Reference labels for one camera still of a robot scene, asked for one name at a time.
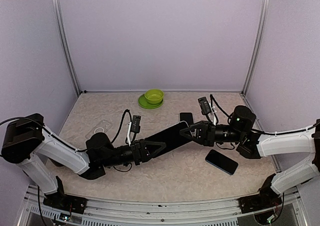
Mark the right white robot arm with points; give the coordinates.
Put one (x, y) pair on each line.
(254, 144)

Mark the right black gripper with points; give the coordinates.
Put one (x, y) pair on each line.
(206, 133)

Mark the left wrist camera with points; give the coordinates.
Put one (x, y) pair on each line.
(133, 127)

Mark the aluminium frame post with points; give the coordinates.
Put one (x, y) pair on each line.
(65, 47)
(256, 46)

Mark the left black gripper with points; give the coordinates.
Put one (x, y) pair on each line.
(140, 151)

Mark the left aluminium frame post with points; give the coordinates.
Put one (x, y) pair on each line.
(65, 47)

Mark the right aluminium frame post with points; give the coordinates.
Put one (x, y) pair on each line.
(256, 46)

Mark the large black phone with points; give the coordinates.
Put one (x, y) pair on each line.
(171, 137)

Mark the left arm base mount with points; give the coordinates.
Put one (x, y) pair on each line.
(63, 201)

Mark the green bowl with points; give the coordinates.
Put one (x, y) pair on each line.
(154, 96)

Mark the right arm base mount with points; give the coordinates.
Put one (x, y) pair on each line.
(265, 198)

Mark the left clear phone case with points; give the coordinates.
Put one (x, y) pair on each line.
(103, 126)

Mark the black phone blue edge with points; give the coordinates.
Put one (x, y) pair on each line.
(222, 162)

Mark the green saucer plate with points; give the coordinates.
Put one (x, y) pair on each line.
(142, 101)

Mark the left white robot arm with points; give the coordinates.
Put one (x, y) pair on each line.
(27, 138)

